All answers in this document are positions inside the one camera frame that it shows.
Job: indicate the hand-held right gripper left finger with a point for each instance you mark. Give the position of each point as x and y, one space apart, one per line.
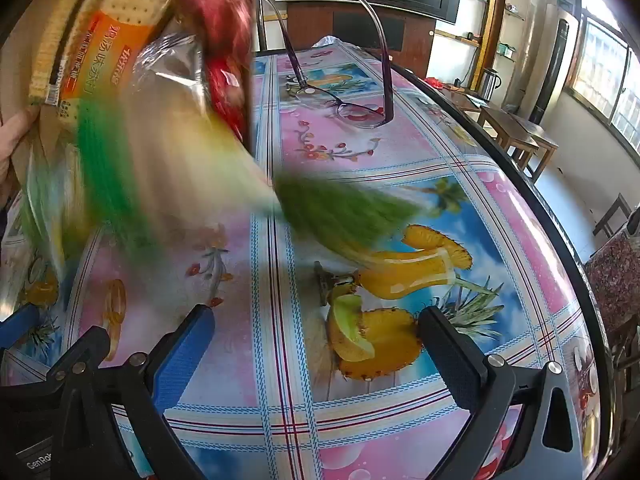
185 355

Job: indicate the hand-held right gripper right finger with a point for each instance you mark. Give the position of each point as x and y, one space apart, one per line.
455 365

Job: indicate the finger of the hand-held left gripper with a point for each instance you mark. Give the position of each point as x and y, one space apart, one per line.
75 375
17 325

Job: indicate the large green snack packet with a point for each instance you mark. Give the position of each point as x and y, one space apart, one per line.
350 210

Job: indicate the cardboard box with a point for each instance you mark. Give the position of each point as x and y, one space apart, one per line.
20 60

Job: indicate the silver foil snack packet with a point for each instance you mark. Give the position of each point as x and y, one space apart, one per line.
170 60

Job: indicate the person's left hand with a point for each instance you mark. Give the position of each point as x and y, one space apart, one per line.
15 140

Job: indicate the floral armchair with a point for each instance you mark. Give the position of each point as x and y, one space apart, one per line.
615 280

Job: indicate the printed fruit tablecloth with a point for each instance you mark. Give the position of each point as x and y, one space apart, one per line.
350 160

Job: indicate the wooden stool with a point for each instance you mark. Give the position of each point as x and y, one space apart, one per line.
620 200

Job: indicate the wooden side table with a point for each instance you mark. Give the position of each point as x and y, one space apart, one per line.
542 137
505 120

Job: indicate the steel kettle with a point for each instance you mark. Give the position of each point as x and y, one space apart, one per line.
491 85

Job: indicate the purple eyeglasses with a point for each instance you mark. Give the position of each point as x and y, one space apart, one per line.
388 90

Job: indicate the orange cracker packet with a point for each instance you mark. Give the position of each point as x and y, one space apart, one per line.
115 25

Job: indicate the standing air conditioner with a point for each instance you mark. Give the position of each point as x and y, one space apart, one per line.
552 60

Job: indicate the large window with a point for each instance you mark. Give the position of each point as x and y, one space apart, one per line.
600 70

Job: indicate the dark red snack packet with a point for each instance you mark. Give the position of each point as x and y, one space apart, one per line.
220 25

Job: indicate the white plastic bag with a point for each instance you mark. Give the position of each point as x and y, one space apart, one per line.
330 40

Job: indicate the brown television cabinet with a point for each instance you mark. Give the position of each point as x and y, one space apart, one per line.
310 25

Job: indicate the wall shelf unit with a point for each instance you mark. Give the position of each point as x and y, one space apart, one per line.
472 39

